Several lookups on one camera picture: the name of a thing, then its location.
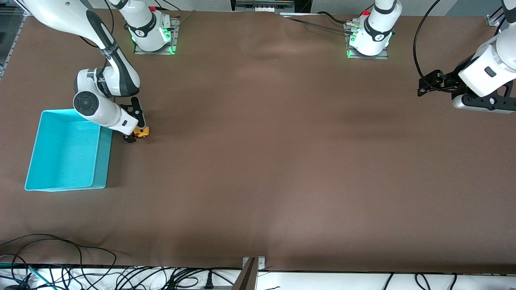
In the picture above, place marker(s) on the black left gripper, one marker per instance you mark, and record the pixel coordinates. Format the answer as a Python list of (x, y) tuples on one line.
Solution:
[(453, 77)]

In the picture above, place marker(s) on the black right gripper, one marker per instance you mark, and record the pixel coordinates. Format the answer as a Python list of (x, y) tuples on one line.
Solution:
[(130, 138)]

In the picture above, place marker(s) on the yellow beetle toy car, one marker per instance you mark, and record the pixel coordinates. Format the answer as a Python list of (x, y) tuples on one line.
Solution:
[(143, 133)]

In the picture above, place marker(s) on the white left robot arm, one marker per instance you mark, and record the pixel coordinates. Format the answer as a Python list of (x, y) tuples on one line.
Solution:
[(379, 28)]

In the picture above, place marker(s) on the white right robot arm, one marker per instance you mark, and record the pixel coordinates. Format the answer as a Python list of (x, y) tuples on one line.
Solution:
[(100, 112)]

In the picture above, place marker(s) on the teal plastic storage bin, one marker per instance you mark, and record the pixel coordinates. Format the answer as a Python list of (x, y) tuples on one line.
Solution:
[(64, 161)]

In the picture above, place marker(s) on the brown table cover sheet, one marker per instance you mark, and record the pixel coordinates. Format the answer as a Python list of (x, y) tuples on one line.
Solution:
[(258, 161)]

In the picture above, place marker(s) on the black power plug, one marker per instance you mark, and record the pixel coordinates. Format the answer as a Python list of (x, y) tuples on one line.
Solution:
[(209, 282)]

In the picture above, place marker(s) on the dark metal rack fixture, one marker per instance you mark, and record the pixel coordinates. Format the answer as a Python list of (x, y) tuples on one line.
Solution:
[(262, 6)]

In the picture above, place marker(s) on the white bench ledge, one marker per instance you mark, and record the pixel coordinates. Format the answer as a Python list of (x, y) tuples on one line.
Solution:
[(322, 282)]

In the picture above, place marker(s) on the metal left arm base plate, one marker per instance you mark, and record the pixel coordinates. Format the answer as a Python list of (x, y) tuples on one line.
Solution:
[(375, 57)]

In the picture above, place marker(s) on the short aluminium frame profile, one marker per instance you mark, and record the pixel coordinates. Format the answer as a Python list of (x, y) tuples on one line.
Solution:
[(492, 19)]

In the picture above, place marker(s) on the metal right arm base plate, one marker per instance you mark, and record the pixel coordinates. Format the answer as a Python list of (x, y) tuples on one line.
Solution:
[(176, 38)]

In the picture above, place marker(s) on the aluminium frame rack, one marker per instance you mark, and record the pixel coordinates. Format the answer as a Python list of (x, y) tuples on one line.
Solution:
[(10, 40)]

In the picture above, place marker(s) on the metal mounting bracket plate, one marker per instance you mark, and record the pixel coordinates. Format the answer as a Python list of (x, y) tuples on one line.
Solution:
[(261, 264)]

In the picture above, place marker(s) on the grey aluminium post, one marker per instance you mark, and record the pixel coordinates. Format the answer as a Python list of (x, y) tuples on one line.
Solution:
[(246, 278)]

